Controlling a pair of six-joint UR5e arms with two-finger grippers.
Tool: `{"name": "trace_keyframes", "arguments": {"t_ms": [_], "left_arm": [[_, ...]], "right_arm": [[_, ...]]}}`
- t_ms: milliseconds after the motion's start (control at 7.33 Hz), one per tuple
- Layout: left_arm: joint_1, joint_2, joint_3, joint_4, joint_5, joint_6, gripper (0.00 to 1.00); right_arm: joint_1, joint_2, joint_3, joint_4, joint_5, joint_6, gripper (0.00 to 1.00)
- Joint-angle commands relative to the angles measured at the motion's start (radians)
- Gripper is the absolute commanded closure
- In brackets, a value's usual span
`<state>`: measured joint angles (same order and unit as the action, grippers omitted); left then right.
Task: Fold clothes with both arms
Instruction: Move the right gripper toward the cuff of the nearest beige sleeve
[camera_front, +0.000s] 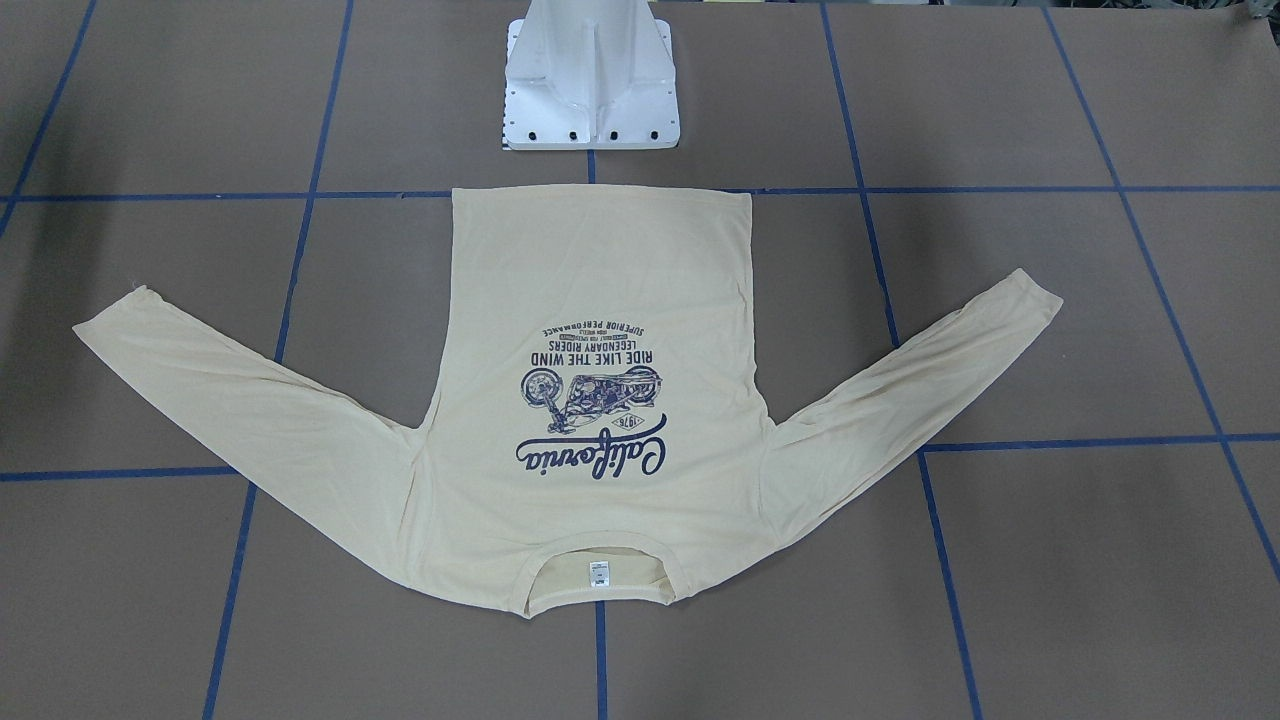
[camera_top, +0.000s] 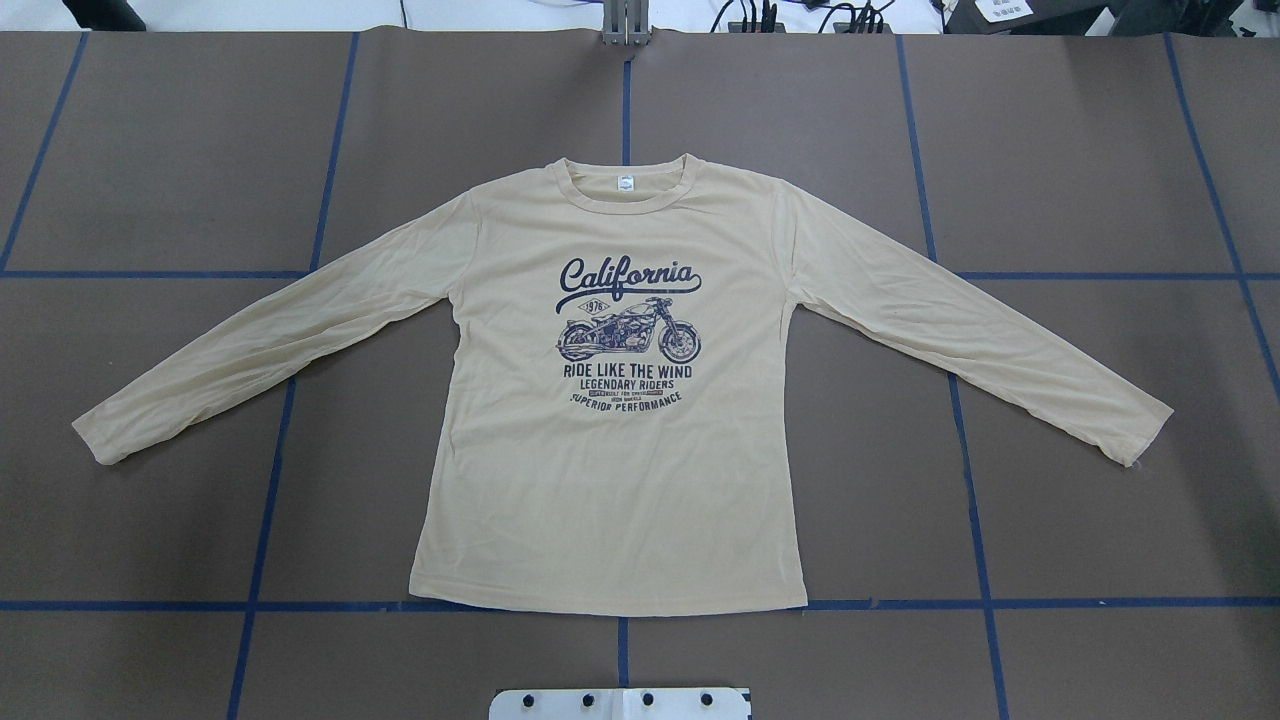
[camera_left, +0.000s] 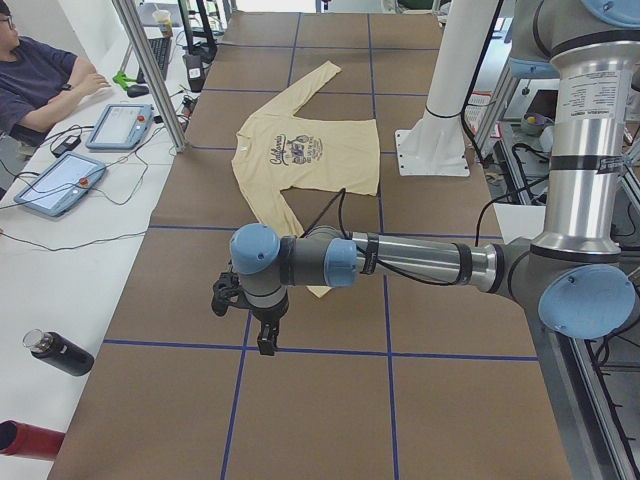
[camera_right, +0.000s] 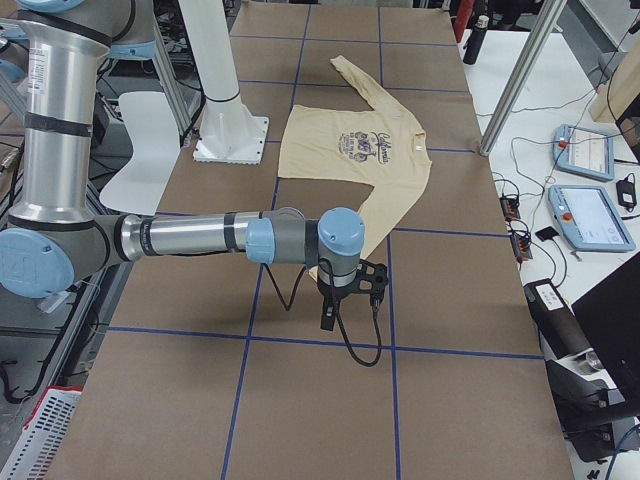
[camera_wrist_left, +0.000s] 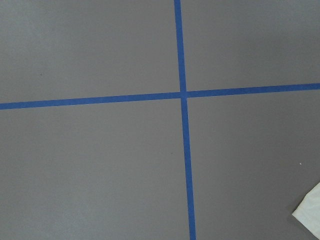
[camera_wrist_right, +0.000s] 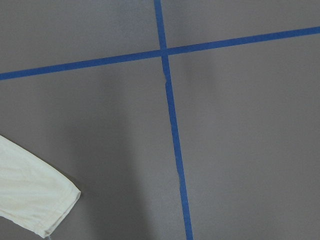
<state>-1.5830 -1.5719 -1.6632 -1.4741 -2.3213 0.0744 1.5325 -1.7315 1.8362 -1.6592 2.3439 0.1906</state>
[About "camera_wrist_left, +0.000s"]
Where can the beige long-sleeve printed shirt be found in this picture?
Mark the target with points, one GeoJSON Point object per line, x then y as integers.
{"type": "Point", "coordinates": [308, 211]}

